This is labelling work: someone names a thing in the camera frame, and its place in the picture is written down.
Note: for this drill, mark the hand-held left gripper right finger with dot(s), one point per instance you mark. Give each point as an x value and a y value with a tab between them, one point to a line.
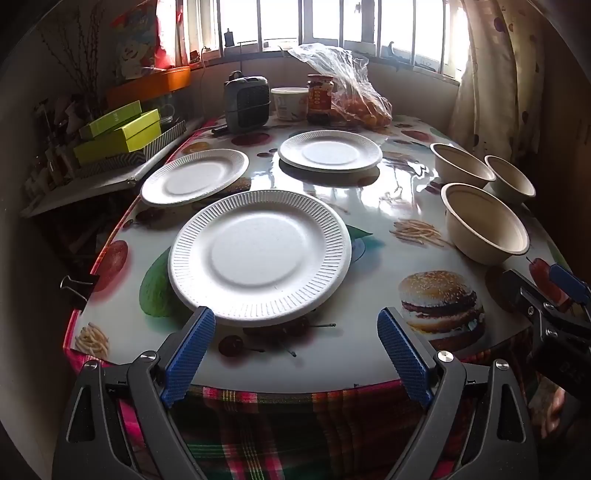
404	355

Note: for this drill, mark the large white ribbed foam plate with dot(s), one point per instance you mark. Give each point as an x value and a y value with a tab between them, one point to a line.
258	256

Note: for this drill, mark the small black remote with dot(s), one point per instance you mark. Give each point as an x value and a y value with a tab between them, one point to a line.
219	129

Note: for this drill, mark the person's right hand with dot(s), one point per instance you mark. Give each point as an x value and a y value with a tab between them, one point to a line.
549	410

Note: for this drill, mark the flat green box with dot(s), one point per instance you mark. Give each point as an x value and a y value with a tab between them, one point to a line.
111	119

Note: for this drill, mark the dotted beige curtain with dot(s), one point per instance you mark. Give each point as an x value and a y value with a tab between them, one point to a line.
498	78

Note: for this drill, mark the dried branches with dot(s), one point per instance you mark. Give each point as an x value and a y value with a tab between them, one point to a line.
78	50

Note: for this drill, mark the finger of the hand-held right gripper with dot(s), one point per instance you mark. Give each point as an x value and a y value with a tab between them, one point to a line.
519	286
565	279

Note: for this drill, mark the white smooth-rimmed foam plate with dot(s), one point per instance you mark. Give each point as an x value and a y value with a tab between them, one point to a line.
194	177

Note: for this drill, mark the clear glass jar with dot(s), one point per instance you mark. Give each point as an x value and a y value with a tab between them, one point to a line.
167	113

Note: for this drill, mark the food print tablecloth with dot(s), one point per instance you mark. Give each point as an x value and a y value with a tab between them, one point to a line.
369	203

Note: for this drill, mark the white board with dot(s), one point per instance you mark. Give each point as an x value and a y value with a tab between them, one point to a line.
83	184

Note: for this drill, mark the orange box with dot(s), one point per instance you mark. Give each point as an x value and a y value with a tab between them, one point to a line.
152	83

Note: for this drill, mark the black binder clip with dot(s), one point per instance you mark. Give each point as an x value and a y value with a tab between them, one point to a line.
76	286

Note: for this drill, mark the colourful printed bag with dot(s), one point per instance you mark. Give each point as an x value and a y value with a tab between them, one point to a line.
138	41

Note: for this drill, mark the red label glass jar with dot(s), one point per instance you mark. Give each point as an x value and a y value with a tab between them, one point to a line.
320	97

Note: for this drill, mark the plaid cloth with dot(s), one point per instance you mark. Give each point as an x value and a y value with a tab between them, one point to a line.
277	438

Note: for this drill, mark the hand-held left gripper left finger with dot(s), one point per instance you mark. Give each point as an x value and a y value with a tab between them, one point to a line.
189	355

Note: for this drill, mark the white plastic tub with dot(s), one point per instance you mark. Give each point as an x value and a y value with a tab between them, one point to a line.
289	104

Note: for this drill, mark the yellow-green box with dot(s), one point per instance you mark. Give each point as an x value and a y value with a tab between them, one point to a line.
117	136

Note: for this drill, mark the plastic bag of oranges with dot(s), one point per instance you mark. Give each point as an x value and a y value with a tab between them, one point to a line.
355	92

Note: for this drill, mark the barred window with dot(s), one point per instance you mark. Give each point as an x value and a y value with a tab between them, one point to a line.
323	23

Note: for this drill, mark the beige paper bowl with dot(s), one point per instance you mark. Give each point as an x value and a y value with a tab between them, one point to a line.
485	226
461	166
510	180

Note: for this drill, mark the grey portable heater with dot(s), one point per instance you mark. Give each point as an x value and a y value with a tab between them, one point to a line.
247	99

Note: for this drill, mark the black white striped box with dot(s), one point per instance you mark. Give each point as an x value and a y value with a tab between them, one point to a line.
138	156

